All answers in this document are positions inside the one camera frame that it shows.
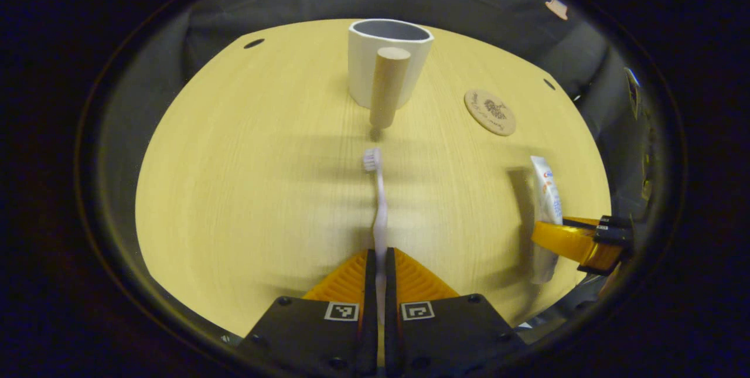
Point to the white toothpaste tube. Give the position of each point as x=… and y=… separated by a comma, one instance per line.
x=545, y=190

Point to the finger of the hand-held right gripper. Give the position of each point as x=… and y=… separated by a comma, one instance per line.
x=562, y=237

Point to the round wooden coaster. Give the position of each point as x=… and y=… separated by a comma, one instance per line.
x=489, y=111

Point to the pale pink toothbrush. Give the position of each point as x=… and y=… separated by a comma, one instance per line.
x=381, y=214

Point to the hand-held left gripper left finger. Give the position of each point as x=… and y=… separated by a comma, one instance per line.
x=370, y=331

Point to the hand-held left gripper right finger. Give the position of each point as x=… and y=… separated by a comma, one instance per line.
x=391, y=337

